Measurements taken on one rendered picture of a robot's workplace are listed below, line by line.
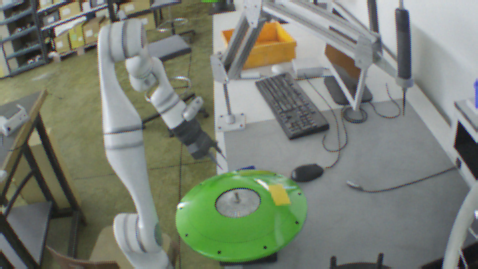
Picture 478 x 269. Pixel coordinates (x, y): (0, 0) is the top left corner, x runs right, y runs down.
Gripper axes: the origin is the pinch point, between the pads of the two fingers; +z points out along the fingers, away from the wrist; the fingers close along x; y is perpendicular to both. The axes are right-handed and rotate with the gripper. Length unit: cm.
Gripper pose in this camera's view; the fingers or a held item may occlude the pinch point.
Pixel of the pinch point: (224, 165)
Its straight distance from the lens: 123.0
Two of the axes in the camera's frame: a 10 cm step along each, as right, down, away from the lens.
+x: -2.6, 5.7, -7.8
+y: -7.9, 3.4, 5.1
